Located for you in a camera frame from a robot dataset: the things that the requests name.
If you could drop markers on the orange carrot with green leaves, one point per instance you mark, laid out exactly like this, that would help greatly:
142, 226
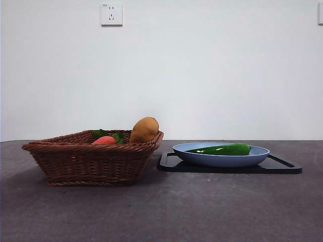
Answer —
104, 140

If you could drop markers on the brown potato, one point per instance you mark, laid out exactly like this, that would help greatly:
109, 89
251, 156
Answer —
144, 131

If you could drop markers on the brown wicker basket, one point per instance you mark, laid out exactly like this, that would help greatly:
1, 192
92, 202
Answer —
88, 164

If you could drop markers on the white wall socket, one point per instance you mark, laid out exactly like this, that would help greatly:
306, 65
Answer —
111, 14

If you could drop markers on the white wall plate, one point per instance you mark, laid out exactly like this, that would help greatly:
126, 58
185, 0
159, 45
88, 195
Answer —
320, 13

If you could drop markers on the black rectangular tray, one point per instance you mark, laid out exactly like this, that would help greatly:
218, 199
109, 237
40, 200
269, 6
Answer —
166, 165

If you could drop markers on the green pepper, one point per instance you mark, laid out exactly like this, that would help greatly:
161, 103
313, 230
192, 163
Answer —
227, 150

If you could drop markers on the blue round plate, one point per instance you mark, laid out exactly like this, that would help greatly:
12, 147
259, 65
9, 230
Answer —
222, 160

